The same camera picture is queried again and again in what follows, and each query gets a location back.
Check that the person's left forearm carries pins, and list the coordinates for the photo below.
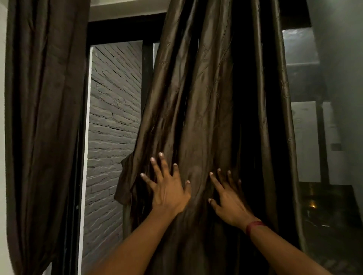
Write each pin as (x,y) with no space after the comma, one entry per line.
(133,249)

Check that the person's right hand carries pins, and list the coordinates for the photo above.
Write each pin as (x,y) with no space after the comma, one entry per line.
(232,206)

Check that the brown satin curtain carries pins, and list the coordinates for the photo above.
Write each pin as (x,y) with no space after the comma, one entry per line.
(204,85)
(42,113)

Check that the pale green curtain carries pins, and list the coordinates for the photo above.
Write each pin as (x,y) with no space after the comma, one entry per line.
(346,85)

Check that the person's left hand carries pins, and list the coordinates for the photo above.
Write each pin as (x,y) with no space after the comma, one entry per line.
(170,195)

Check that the white paper sheet with drawing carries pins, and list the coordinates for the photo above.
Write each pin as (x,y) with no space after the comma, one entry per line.
(304,141)

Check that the black window frame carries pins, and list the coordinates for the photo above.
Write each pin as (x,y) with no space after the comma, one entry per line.
(119,28)

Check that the person's right forearm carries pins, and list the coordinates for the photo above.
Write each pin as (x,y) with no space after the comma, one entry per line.
(283,255)

